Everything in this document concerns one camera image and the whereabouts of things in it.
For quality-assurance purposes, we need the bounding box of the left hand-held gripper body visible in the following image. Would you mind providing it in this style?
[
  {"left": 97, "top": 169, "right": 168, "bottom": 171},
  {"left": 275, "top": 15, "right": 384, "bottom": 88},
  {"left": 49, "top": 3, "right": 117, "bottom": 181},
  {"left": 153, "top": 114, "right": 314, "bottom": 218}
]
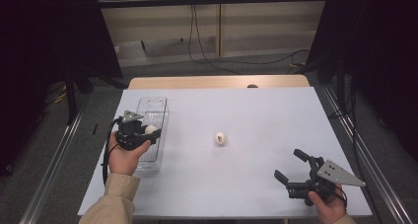
[{"left": 115, "top": 110, "right": 159, "bottom": 152}]

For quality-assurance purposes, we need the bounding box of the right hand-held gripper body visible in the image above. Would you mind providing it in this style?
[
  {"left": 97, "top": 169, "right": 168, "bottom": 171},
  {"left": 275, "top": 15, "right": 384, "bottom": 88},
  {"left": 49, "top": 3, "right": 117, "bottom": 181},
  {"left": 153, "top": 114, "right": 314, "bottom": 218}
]
[{"left": 285, "top": 156, "right": 367, "bottom": 207}]

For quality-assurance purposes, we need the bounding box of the clear plastic container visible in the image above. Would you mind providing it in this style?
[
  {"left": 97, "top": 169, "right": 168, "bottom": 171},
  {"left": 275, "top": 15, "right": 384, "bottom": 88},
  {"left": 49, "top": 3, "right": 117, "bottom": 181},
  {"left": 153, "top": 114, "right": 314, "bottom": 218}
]
[{"left": 132, "top": 96, "right": 171, "bottom": 177}]

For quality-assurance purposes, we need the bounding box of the white egg with brown mark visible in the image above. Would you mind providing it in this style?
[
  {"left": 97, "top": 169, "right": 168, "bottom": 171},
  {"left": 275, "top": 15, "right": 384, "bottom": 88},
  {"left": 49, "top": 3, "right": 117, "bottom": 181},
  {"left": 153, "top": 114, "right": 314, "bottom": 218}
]
[{"left": 214, "top": 131, "right": 228, "bottom": 146}]

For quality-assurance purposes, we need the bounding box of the person's left hand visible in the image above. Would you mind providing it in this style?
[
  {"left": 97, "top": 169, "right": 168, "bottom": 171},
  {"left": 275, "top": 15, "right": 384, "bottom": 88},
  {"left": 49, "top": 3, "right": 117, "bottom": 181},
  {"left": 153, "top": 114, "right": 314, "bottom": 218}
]
[{"left": 107, "top": 131, "right": 152, "bottom": 177}]

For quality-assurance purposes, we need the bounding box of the person's right hand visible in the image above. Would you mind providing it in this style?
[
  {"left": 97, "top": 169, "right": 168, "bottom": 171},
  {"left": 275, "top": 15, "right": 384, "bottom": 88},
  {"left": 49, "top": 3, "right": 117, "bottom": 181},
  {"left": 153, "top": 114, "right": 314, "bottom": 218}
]
[{"left": 308, "top": 184, "right": 348, "bottom": 224}]

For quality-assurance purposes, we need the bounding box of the white table cover sheet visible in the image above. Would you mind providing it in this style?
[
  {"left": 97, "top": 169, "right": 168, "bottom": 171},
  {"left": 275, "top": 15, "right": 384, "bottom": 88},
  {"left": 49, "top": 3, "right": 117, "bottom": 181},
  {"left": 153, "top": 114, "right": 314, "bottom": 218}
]
[{"left": 77, "top": 86, "right": 374, "bottom": 219}]

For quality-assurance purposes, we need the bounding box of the black metal stand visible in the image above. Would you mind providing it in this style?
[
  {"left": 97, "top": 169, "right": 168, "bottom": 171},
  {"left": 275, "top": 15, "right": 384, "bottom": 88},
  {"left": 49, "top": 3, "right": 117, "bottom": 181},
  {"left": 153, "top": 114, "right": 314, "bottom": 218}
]
[
  {"left": 63, "top": 65, "right": 80, "bottom": 125},
  {"left": 334, "top": 59, "right": 348, "bottom": 116}
]

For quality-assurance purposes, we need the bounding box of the wooden table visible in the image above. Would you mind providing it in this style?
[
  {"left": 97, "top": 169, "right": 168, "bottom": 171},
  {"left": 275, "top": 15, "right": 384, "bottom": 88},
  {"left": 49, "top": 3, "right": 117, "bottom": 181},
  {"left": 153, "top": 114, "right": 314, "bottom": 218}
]
[{"left": 127, "top": 74, "right": 311, "bottom": 90}]

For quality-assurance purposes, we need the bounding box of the black curtain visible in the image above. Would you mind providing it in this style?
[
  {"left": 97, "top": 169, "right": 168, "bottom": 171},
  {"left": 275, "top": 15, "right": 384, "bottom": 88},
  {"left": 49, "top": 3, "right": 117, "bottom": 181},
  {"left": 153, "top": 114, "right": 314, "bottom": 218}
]
[
  {"left": 0, "top": 0, "right": 123, "bottom": 178},
  {"left": 307, "top": 0, "right": 418, "bottom": 163}
]

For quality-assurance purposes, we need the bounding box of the black horizontal bar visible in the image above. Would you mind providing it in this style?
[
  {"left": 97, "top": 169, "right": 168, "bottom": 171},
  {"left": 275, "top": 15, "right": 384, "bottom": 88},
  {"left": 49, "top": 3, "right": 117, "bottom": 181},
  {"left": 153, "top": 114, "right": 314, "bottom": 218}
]
[{"left": 97, "top": 0, "right": 329, "bottom": 10}]

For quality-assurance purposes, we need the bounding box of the right hand-held gripper black cable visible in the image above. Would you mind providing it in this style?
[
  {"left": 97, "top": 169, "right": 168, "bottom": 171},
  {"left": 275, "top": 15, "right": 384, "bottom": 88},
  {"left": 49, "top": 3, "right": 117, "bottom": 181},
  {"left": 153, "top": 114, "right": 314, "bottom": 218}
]
[{"left": 333, "top": 184, "right": 348, "bottom": 212}]

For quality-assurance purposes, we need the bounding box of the hand-held gripper black cable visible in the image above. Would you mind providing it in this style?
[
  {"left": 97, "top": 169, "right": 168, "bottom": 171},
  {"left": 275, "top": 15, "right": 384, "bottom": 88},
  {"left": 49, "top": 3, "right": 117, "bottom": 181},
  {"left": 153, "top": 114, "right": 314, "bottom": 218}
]
[
  {"left": 333, "top": 184, "right": 348, "bottom": 212},
  {"left": 102, "top": 116, "right": 124, "bottom": 186}
]

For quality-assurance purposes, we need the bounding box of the left hand-held gripper black cable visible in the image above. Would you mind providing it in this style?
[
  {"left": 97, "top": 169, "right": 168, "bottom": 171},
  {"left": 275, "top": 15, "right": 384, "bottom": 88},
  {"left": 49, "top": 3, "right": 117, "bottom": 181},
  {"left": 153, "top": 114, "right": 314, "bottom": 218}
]
[{"left": 102, "top": 116, "right": 124, "bottom": 186}]

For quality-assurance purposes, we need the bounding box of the aluminium floor rail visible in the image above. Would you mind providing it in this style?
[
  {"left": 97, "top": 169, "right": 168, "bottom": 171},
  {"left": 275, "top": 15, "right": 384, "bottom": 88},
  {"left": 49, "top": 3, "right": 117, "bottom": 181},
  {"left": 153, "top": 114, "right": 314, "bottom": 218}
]
[
  {"left": 319, "top": 85, "right": 415, "bottom": 224},
  {"left": 19, "top": 95, "right": 93, "bottom": 224}
]

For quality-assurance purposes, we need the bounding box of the yellow cable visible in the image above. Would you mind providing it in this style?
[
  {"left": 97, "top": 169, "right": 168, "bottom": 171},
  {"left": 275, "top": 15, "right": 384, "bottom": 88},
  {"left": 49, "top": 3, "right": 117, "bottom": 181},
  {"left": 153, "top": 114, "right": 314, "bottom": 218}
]
[{"left": 47, "top": 89, "right": 68, "bottom": 104}]

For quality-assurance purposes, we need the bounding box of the hanging black cable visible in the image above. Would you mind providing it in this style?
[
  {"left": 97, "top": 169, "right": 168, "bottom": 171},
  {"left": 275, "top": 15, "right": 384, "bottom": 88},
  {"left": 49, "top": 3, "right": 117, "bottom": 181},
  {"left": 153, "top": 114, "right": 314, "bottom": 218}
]
[{"left": 187, "top": 0, "right": 244, "bottom": 76}]

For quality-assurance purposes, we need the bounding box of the black floor cable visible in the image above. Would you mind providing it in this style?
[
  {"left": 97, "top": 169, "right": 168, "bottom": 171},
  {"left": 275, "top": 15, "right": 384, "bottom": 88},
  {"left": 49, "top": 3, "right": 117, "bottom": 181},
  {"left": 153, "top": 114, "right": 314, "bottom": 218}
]
[{"left": 196, "top": 48, "right": 312, "bottom": 67}]

